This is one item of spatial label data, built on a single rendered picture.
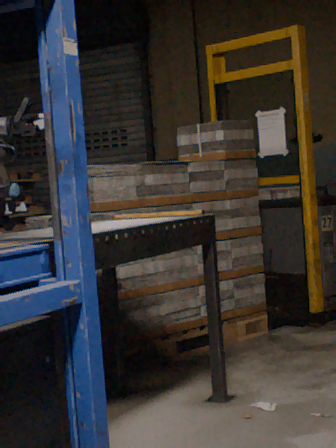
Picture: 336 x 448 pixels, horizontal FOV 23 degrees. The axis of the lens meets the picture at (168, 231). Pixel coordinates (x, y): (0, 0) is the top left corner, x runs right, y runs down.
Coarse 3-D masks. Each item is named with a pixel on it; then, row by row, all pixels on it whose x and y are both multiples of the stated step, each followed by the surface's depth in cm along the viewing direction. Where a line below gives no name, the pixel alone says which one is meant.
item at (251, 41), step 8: (272, 32) 515; (280, 32) 510; (288, 32) 506; (232, 40) 538; (240, 40) 533; (248, 40) 529; (256, 40) 524; (264, 40) 520; (272, 40) 516; (280, 40) 518; (216, 48) 548; (224, 48) 543; (232, 48) 538; (240, 48) 537
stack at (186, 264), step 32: (32, 224) 421; (224, 224) 479; (160, 256) 442; (192, 256) 458; (224, 256) 478; (128, 288) 425; (192, 288) 458; (224, 288) 477; (128, 320) 425; (160, 320) 441; (192, 320) 459; (224, 320) 480; (128, 352) 424; (160, 352) 440; (192, 352) 457
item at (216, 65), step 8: (208, 48) 551; (208, 56) 551; (216, 56) 557; (224, 56) 553; (208, 64) 552; (216, 64) 557; (224, 64) 553; (208, 72) 553; (216, 72) 558; (224, 72) 553; (208, 80) 554; (216, 88) 551; (216, 96) 552; (224, 96) 554; (216, 104) 552; (224, 104) 553; (216, 112) 552; (224, 112) 552; (216, 120) 552; (224, 120) 552
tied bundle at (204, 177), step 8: (192, 168) 460; (200, 168) 465; (208, 168) 470; (216, 168) 474; (192, 176) 460; (200, 176) 465; (208, 176) 470; (216, 176) 475; (192, 184) 459; (200, 184) 464; (208, 184) 470; (216, 184) 474; (224, 184) 479; (192, 192) 460; (200, 192) 465; (208, 192) 469; (216, 200) 476
